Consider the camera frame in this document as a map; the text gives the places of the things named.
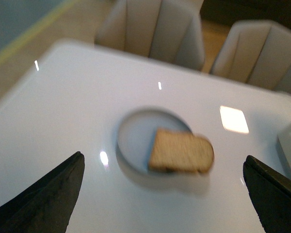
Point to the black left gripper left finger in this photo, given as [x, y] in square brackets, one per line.
[47, 205]

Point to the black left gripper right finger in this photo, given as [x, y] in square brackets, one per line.
[270, 194]

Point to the brown bread slice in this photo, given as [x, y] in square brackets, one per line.
[175, 151]

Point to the white round plate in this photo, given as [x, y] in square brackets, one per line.
[135, 138]

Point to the beige chair right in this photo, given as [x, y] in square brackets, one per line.
[258, 53]

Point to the beige chair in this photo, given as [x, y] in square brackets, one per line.
[258, 53]
[165, 30]

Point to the beige chair left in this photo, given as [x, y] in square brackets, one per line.
[165, 30]

